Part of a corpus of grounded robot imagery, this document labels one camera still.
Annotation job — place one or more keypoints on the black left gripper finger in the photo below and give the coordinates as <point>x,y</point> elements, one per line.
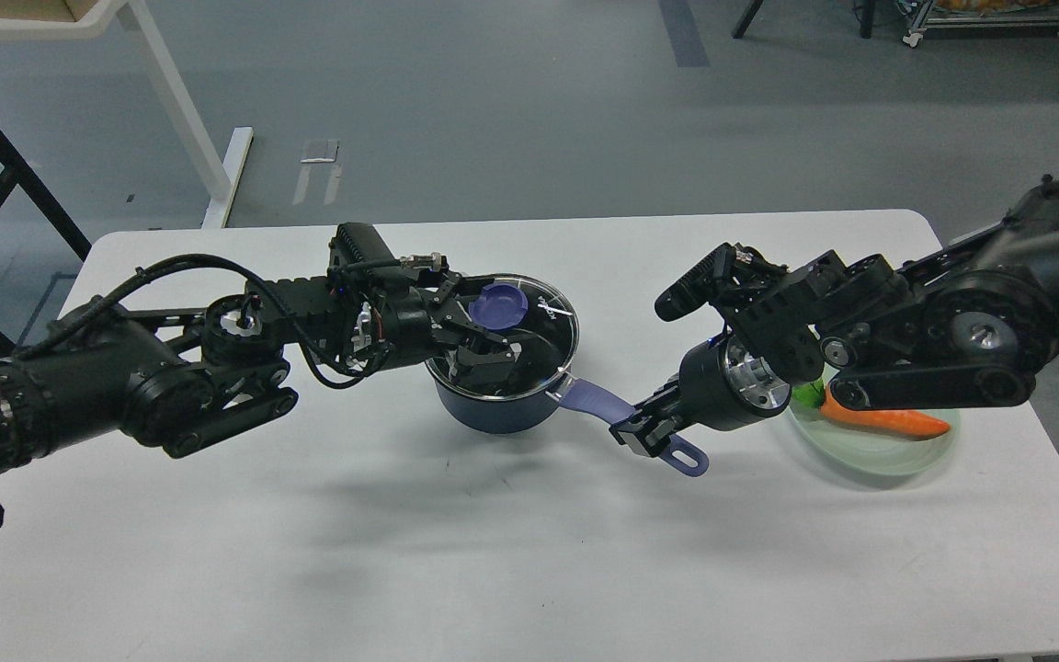
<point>500,370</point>
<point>447,293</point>

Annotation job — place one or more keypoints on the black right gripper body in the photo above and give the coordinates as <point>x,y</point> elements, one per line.
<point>724,387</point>

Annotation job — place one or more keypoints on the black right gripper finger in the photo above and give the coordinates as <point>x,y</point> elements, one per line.
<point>663,407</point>
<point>648,435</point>

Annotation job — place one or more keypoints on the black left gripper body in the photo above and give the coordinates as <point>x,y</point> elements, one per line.
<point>400,331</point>

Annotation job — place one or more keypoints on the glass pot lid purple knob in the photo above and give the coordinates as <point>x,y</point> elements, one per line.
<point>518,301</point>

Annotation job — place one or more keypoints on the dark blue saucepan purple handle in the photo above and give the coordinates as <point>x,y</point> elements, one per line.
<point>525,399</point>

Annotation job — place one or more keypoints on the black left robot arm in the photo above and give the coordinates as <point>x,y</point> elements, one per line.
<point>191,351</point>

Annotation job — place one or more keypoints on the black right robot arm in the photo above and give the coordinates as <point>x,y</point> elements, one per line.
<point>969,326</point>

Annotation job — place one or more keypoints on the orange toy carrot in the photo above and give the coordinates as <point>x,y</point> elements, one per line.
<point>913,424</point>

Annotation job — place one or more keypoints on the pale green glass plate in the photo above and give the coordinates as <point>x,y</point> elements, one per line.
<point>871,452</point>

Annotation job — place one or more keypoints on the metal cart with casters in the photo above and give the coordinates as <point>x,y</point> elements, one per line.
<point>921,16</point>

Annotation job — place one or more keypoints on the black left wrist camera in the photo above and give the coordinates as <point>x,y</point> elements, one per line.
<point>357,250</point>

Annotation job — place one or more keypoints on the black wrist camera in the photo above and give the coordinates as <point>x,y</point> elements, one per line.
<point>357,250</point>
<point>703,283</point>

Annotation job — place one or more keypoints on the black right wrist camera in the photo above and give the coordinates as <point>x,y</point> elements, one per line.
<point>703,283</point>

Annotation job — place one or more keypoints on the white desk frame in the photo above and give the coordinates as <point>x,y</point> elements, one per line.
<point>86,20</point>

